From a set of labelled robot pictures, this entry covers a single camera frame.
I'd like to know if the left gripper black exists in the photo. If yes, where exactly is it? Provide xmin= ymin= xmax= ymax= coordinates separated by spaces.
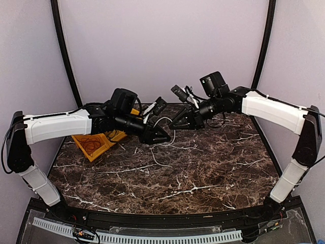
xmin=115 ymin=111 xmax=172 ymax=145

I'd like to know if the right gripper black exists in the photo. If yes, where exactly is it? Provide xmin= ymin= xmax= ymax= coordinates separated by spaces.
xmin=168 ymin=94 xmax=222 ymax=130

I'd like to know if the red cable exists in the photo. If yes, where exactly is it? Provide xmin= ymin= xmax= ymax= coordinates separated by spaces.
xmin=77 ymin=136 xmax=102 ymax=155

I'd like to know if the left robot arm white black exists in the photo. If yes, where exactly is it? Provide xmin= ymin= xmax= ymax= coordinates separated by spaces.
xmin=1 ymin=88 xmax=171 ymax=222

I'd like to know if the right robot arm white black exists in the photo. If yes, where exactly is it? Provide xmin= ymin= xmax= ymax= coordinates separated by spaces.
xmin=169 ymin=72 xmax=322 ymax=221

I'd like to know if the right yellow plastic bin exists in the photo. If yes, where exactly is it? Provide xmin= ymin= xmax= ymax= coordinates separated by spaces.
xmin=131 ymin=108 xmax=140 ymax=115

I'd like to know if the yellow plastic bin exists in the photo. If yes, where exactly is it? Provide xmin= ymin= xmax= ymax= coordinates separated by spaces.
xmin=72 ymin=134 xmax=109 ymax=162
xmin=104 ymin=130 xmax=127 ymax=147
xmin=131 ymin=108 xmax=140 ymax=115

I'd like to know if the middle yellow plastic bin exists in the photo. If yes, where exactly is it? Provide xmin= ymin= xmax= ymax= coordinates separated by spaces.
xmin=104 ymin=130 xmax=127 ymax=147

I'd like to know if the left yellow plastic bin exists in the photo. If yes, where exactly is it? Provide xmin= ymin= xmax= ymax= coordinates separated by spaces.
xmin=72 ymin=134 xmax=109 ymax=162

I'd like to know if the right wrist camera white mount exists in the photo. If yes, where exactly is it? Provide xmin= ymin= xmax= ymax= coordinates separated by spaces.
xmin=171 ymin=85 xmax=204 ymax=109

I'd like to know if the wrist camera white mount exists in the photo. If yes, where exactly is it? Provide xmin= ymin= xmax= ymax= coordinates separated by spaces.
xmin=142 ymin=97 xmax=167 ymax=124
xmin=171 ymin=85 xmax=204 ymax=109

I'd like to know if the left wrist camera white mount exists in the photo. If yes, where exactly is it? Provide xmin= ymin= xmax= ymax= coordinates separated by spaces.
xmin=142 ymin=97 xmax=167 ymax=124

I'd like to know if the black front rail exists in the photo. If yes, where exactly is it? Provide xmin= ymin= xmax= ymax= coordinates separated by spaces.
xmin=44 ymin=205 xmax=287 ymax=230

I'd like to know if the small circuit board with wires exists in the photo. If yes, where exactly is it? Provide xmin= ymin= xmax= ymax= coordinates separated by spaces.
xmin=72 ymin=227 xmax=95 ymax=241

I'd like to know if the white slotted cable duct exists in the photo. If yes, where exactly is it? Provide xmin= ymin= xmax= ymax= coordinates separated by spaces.
xmin=32 ymin=217 xmax=243 ymax=244

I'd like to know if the right black frame post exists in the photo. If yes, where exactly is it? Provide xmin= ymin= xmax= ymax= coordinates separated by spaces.
xmin=251 ymin=0 xmax=276 ymax=89

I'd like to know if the black frame post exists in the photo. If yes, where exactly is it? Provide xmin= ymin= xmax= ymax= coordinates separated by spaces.
xmin=50 ymin=0 xmax=83 ymax=107
xmin=251 ymin=0 xmax=276 ymax=89

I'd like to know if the left black frame post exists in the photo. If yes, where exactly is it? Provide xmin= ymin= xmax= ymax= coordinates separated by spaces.
xmin=50 ymin=0 xmax=83 ymax=107

